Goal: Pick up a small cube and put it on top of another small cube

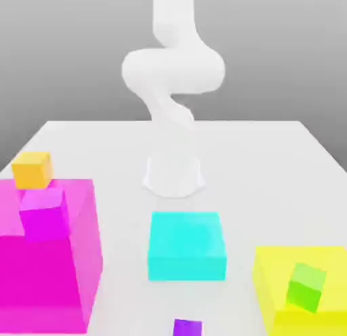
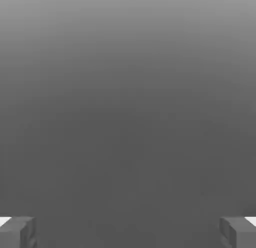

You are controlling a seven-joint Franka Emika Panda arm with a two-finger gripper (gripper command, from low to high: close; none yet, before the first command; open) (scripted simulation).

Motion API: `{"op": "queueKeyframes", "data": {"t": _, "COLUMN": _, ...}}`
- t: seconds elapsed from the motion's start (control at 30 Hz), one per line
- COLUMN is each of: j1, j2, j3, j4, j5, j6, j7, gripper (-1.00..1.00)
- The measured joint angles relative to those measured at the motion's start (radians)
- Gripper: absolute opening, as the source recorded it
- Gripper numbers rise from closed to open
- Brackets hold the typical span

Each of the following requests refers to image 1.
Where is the small magenta cube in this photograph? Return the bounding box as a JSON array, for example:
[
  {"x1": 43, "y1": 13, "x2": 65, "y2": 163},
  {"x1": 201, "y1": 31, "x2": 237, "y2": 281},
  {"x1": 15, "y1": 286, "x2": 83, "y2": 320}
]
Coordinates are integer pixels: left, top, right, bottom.
[{"x1": 18, "y1": 187, "x2": 70, "y2": 241}]

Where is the small orange cube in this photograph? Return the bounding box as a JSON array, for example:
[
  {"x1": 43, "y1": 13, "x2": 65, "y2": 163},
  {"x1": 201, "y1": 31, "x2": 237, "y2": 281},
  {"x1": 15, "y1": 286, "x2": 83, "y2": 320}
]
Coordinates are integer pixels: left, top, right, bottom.
[{"x1": 11, "y1": 151, "x2": 54, "y2": 190}]

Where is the small purple cube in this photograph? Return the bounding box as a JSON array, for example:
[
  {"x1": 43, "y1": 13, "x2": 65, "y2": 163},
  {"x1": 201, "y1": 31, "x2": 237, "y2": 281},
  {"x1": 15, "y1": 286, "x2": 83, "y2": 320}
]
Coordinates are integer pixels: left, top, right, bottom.
[{"x1": 173, "y1": 318, "x2": 203, "y2": 336}]

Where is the small green cube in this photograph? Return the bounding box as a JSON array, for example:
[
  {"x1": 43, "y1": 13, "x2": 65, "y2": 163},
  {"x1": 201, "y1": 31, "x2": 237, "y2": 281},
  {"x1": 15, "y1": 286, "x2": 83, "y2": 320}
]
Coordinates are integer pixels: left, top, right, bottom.
[{"x1": 286, "y1": 261, "x2": 327, "y2": 314}]

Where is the large cyan box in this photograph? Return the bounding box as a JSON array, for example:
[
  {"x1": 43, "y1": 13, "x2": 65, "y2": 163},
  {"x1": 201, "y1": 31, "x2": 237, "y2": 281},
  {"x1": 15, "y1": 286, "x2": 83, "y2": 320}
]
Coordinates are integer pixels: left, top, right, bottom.
[{"x1": 147, "y1": 211, "x2": 228, "y2": 282}]

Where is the large yellow box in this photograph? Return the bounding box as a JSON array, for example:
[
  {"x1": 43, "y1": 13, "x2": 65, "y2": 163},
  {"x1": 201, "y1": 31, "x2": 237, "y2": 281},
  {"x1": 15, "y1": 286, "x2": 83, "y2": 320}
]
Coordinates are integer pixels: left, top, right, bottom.
[{"x1": 251, "y1": 245, "x2": 347, "y2": 336}]

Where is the large magenta box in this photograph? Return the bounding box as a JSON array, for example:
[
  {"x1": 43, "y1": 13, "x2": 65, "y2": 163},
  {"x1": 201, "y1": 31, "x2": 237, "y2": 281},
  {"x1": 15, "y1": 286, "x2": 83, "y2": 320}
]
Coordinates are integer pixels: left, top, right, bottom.
[{"x1": 0, "y1": 178, "x2": 104, "y2": 335}]

